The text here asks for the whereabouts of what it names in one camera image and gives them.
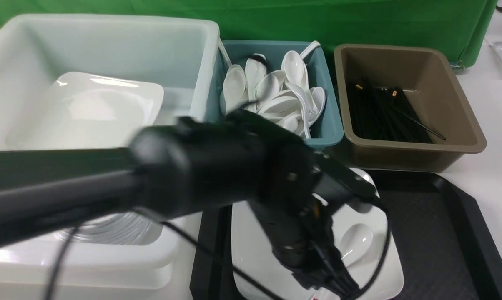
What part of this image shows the stack of white bowls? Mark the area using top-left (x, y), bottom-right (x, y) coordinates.
top-left (73, 212), bottom-right (163, 246)

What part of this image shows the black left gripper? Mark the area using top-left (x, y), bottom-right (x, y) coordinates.
top-left (251, 144), bottom-right (377, 300)

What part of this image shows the brown plastic bin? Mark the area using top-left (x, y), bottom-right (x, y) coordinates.
top-left (334, 44), bottom-right (486, 172)

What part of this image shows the black serving tray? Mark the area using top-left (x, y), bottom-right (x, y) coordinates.
top-left (199, 169), bottom-right (502, 300)

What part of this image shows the white ceramic soup spoon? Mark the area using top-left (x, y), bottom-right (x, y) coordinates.
top-left (334, 223), bottom-right (374, 271)

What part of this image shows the teal plastic bin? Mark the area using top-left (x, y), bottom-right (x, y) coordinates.
top-left (204, 40), bottom-right (344, 150)

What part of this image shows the green backdrop cloth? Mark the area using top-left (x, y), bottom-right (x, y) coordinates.
top-left (0, 0), bottom-right (497, 67)

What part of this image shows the pile of black chopsticks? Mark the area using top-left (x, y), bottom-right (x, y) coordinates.
top-left (346, 78), bottom-right (446, 144)

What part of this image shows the white square plate in tub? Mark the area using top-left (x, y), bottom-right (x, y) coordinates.
top-left (5, 72), bottom-right (165, 150)

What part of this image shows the large white plastic tub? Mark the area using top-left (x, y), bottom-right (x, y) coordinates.
top-left (0, 15), bottom-right (219, 289)

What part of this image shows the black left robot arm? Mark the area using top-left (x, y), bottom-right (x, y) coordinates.
top-left (0, 110), bottom-right (383, 300)

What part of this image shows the large white square plate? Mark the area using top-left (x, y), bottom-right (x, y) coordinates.
top-left (231, 167), bottom-right (404, 300)

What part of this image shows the pile of white spoons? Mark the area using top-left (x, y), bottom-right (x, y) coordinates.
top-left (218, 40), bottom-right (326, 139)

